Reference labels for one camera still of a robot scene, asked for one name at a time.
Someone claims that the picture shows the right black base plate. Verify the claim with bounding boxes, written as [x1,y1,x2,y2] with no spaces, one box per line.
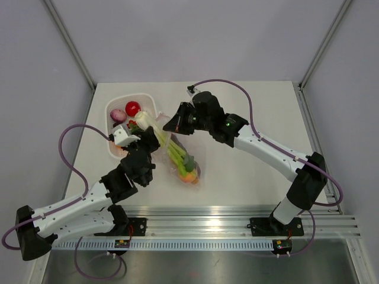
[246,217,304,237]

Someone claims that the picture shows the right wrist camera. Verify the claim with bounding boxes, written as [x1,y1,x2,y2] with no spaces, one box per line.
[187,85,200,97]

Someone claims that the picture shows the clear pink-dotted zip bag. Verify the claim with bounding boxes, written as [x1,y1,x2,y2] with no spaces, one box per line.
[155,112,201,186]

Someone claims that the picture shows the aluminium frame post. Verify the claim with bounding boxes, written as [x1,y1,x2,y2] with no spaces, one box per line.
[43,0,97,93]
[298,0,354,91]

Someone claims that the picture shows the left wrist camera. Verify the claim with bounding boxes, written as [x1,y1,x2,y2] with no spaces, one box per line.
[109,124,140,147]

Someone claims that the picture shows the white perforated plastic basket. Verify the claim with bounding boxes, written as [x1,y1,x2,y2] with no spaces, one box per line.
[105,93,158,160]

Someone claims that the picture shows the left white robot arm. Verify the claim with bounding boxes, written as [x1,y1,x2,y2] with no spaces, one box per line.
[15,127,160,261]

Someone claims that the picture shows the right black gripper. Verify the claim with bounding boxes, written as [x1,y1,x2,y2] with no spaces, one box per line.
[164,102,213,135]

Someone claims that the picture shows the purple onion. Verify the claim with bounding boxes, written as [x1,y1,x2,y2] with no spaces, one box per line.
[110,109,127,123]

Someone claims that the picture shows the green celery stalk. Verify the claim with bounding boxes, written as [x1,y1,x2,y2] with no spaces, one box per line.
[135,111,198,176]

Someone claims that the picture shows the red chili peppers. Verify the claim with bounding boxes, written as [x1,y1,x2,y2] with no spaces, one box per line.
[127,120,137,127]

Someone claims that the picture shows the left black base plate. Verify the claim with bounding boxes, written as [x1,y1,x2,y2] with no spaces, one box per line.
[95,217,147,237]

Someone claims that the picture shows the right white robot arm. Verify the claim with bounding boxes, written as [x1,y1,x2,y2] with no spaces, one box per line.
[163,91,327,235]

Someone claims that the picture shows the right aluminium frame post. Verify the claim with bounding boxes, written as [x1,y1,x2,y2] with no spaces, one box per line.
[298,0,354,91]

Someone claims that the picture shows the red tomato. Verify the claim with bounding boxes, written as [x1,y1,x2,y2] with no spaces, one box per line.
[125,101,142,117]

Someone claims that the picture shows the aluminium mounting rail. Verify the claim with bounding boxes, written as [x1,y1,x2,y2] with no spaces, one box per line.
[123,205,361,239]

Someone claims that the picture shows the left aluminium frame post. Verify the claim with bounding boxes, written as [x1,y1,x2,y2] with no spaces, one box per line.
[43,0,97,93]

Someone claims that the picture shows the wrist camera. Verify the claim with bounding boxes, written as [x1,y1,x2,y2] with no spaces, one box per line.
[187,85,200,97]
[109,124,140,147]

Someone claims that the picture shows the orange peach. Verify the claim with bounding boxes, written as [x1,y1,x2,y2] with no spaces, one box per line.
[179,173,199,184]

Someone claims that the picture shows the white slotted cable duct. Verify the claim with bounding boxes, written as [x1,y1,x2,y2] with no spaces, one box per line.
[55,239,273,251]

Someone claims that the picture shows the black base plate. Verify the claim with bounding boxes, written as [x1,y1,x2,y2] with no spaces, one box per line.
[95,217,147,237]
[246,217,304,237]

